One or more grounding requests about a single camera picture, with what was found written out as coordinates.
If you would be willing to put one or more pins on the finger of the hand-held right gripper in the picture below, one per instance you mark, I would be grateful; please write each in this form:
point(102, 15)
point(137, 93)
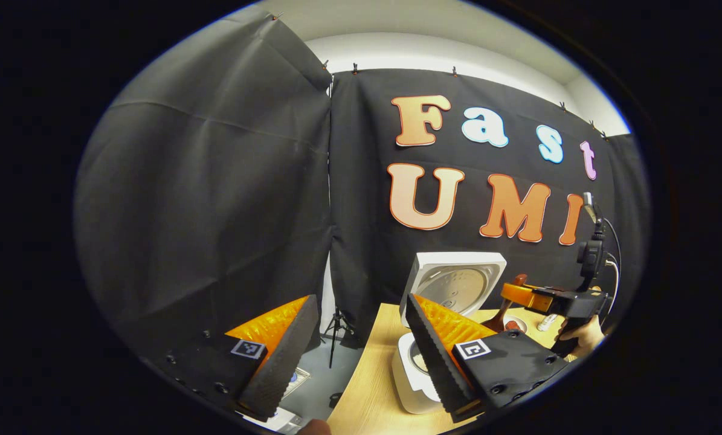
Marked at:
point(524, 296)

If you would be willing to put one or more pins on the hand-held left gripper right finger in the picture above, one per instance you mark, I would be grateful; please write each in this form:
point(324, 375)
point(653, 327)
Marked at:
point(433, 362)

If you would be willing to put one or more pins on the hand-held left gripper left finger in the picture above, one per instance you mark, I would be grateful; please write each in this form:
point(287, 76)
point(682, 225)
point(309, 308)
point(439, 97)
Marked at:
point(288, 356)

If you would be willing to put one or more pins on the white rice cooker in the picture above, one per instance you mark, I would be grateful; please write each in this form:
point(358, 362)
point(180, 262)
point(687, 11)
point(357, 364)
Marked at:
point(451, 260)

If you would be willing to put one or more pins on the white round plate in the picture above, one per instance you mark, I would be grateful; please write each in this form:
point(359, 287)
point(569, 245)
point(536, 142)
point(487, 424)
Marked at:
point(516, 324)

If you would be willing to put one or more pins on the white drink bottle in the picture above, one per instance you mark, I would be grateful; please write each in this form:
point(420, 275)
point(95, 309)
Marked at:
point(546, 322)

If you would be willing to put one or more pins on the black tripod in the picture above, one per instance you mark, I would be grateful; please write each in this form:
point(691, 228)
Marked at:
point(336, 329)

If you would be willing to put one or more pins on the white floor box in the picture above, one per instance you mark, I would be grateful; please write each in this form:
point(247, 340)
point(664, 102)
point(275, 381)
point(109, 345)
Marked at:
point(276, 420)

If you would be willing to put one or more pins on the black backdrop cloth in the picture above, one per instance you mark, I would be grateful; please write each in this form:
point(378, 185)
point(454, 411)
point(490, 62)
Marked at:
point(215, 199)

